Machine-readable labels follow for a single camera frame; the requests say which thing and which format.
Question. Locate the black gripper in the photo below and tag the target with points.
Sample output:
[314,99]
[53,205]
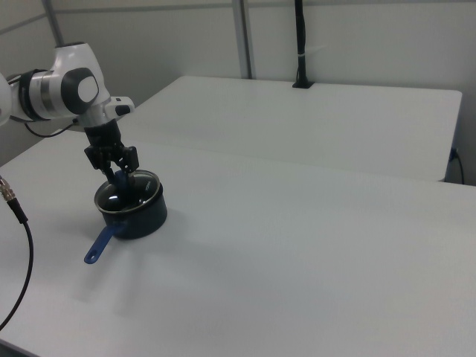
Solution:
[104,145]

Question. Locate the glass lid with blue knob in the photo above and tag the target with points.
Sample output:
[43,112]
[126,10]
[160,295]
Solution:
[145,187]

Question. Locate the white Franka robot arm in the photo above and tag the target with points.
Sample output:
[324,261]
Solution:
[56,93]

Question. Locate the black pole with clamp base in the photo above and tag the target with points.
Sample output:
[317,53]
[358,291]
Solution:
[300,44]

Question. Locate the grey slanted frame post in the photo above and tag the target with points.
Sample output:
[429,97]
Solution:
[54,22]

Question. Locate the grey vertical frame post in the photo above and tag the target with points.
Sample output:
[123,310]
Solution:
[245,41]

